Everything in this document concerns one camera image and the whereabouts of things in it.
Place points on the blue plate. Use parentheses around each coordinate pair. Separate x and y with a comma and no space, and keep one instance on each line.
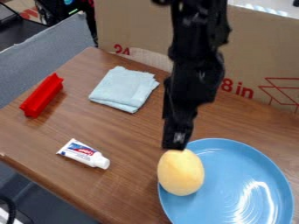
(246,190)

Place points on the grey fabric partition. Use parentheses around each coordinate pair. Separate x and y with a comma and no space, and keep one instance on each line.
(30,61)

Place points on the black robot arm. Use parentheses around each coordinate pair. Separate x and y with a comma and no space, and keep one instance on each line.
(201,30)

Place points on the black equipment in background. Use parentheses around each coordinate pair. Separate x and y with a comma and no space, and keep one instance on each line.
(56,10)

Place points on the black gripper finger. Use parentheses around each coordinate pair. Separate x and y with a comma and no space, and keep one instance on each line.
(176,134)

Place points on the red plastic block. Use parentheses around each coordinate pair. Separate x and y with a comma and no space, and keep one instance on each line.
(42,96)

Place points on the light blue folded cloth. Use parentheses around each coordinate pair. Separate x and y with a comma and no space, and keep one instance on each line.
(124,89)

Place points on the cardboard box wall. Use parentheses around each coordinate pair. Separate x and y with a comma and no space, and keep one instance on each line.
(261,54)

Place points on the white toothpaste tube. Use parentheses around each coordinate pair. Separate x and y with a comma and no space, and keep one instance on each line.
(82,153)

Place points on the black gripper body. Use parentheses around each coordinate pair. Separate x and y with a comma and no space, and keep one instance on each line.
(193,83)

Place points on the yellow ball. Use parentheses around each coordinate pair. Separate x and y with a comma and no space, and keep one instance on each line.
(181,172)

